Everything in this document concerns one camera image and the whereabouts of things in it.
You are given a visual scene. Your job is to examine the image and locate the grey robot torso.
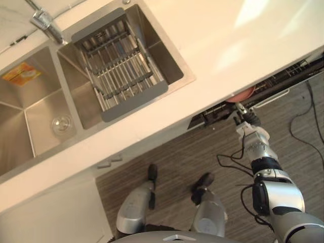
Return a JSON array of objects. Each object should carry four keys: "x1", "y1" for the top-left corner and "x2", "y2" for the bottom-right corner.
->
[{"x1": 113, "y1": 227, "x2": 229, "y2": 243}]

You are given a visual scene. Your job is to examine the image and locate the black dishwasher rack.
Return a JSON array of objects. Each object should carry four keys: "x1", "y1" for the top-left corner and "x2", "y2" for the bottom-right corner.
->
[{"x1": 188, "y1": 58, "x2": 324, "y2": 130}]

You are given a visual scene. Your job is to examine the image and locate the round metal sink strainer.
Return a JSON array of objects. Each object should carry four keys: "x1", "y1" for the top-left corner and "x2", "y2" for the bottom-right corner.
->
[{"x1": 51, "y1": 113, "x2": 74, "y2": 135}]

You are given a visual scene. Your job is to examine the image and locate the grey metal drain rack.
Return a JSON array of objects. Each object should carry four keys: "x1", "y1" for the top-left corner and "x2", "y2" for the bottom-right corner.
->
[{"x1": 71, "y1": 7, "x2": 184, "y2": 123}]

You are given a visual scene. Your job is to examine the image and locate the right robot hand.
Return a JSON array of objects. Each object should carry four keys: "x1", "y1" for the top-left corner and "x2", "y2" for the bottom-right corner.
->
[{"x1": 231, "y1": 101, "x2": 262, "y2": 127}]

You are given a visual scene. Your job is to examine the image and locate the chrome kitchen faucet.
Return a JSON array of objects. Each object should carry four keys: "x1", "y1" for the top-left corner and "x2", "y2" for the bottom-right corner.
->
[{"x1": 24, "y1": 0, "x2": 64, "y2": 44}]

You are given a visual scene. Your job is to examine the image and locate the white cabinet door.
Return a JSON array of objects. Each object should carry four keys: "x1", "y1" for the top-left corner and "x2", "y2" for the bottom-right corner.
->
[{"x1": 0, "y1": 174, "x2": 108, "y2": 243}]

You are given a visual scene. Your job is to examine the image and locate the silver right robot leg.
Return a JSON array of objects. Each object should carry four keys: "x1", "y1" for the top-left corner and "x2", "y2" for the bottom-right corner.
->
[{"x1": 189, "y1": 172, "x2": 228, "y2": 239}]

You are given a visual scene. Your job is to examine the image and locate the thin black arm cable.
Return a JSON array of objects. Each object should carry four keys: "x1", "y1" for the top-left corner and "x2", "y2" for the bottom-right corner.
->
[{"x1": 216, "y1": 131, "x2": 255, "y2": 176}]

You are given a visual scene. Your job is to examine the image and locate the black floor cable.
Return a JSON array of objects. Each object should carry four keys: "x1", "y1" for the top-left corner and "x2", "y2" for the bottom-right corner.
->
[{"x1": 289, "y1": 80, "x2": 324, "y2": 153}]

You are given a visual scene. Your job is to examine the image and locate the stainless steel double sink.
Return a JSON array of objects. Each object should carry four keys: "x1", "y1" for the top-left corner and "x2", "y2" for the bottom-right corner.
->
[{"x1": 0, "y1": 0, "x2": 197, "y2": 178}]

